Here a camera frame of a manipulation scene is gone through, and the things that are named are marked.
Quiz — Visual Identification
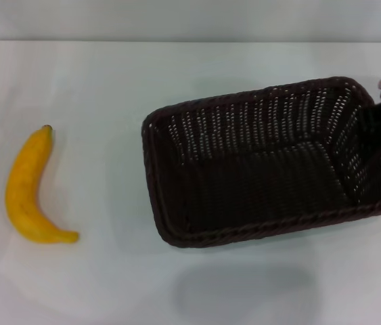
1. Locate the yellow banana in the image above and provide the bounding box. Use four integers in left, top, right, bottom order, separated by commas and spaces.
5, 125, 81, 244

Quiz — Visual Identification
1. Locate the dark brown woven basket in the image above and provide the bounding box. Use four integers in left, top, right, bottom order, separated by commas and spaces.
141, 76, 381, 250

